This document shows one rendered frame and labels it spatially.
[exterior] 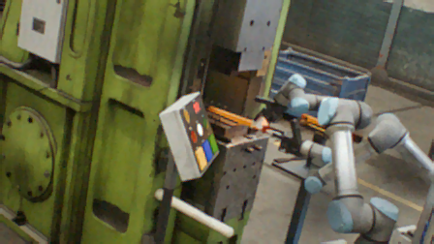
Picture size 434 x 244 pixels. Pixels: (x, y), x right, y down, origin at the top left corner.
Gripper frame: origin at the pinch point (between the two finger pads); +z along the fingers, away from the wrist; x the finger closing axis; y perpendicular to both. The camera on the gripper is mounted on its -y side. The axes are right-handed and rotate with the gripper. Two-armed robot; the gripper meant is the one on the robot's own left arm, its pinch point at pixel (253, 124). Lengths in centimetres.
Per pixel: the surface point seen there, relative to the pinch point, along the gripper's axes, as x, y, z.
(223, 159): -15.8, 5.8, 16.3
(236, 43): -17.1, -26.7, -30.4
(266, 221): 106, 20, 105
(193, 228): -16, 19, 58
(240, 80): 23.0, -30.4, 2.8
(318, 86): 350, -95, 111
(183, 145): -71, 9, -12
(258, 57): 2.7, -22.4, -24.3
